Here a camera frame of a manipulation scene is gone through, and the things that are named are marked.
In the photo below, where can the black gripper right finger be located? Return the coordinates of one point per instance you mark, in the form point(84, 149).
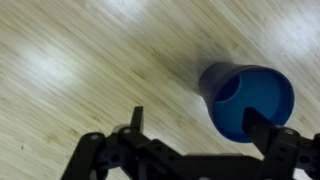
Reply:
point(280, 143)

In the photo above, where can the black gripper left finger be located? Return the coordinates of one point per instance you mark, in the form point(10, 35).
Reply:
point(130, 146)

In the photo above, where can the dark blue plastic cup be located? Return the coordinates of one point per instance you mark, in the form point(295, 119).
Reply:
point(256, 96)

